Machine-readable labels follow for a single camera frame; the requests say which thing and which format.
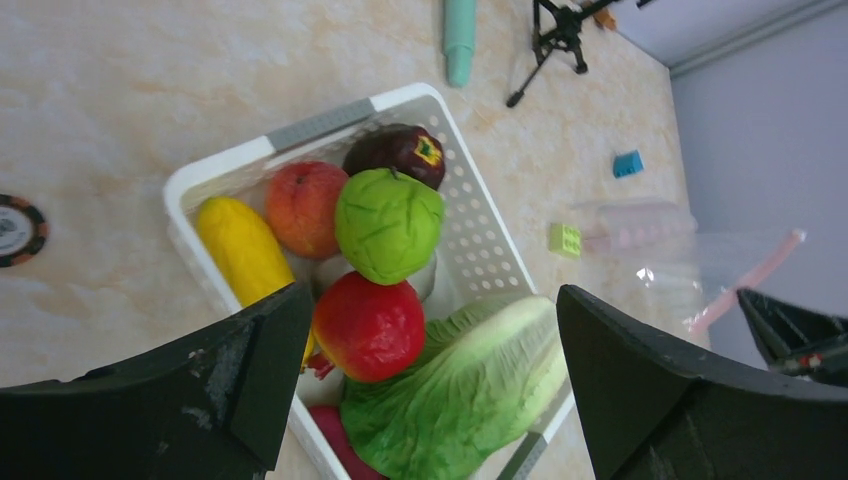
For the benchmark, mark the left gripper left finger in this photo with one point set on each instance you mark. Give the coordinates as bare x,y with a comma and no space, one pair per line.
212,404

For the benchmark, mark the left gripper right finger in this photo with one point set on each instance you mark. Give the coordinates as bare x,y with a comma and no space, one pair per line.
654,406

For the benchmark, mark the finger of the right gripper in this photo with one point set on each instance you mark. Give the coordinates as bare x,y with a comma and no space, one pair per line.
796,341

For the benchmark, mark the clear pink zip top bag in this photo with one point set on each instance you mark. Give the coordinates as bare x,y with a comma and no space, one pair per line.
647,258

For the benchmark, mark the green toy napa cabbage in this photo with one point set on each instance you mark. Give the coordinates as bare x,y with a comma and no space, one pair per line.
486,373

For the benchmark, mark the red toy apple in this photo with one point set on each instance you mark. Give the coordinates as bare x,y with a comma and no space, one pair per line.
370,332

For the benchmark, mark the green toy apple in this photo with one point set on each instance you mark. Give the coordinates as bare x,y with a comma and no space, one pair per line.
388,224

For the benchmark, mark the dark red toy vegetable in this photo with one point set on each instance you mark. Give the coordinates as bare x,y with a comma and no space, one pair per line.
328,420

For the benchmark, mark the yellow toy banana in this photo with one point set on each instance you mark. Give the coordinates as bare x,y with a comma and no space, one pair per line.
243,248

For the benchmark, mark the white toy garlic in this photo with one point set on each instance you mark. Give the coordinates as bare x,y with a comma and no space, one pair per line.
328,271

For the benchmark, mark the green lego brick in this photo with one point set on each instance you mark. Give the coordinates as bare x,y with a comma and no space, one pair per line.
565,240

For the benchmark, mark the orange toy peach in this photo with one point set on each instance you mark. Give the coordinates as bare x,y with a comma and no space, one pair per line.
300,207

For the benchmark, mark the blue toy block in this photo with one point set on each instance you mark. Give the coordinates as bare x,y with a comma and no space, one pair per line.
627,164

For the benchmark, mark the dark purple toy mangosteen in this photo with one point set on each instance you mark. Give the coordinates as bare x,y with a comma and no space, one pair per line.
409,149

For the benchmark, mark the brown wooden block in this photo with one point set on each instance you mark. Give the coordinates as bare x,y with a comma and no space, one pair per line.
605,19

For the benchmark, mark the black tripod microphone stand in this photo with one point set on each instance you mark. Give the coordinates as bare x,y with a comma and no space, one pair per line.
563,36

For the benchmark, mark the teal cylindrical toy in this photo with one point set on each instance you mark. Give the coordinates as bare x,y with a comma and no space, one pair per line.
458,44

